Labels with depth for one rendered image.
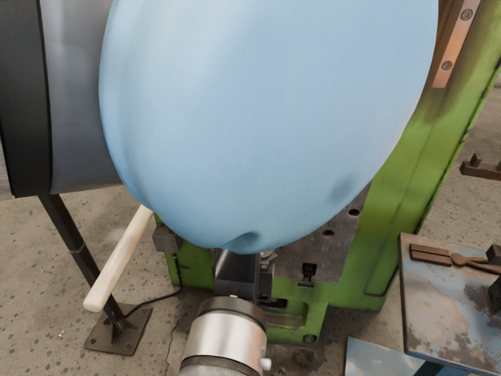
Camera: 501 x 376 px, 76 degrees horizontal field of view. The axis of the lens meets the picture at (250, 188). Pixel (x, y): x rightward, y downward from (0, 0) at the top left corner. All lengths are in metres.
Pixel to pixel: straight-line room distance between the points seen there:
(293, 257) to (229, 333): 0.64
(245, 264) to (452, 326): 0.53
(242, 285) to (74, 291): 1.42
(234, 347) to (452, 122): 0.79
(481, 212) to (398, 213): 1.19
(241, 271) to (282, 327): 0.96
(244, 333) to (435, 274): 0.59
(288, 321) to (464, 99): 0.90
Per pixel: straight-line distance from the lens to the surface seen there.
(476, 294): 0.85
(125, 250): 0.91
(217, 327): 0.31
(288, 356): 1.41
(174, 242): 1.22
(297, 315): 1.30
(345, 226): 0.83
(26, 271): 1.91
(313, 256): 0.92
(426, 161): 1.00
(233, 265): 0.34
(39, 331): 1.68
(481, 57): 0.90
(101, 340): 1.53
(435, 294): 0.81
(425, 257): 0.84
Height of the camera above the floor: 1.30
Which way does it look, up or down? 41 degrees down
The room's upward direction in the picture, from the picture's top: straight up
